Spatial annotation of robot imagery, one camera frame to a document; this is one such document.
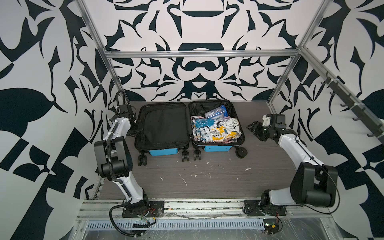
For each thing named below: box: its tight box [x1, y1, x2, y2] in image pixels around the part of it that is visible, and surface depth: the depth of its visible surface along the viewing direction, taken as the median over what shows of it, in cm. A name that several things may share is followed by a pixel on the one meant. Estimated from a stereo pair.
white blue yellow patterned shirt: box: [191, 116, 242, 143], surface depth 96 cm
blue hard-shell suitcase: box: [134, 100, 248, 167], surface depth 94 cm
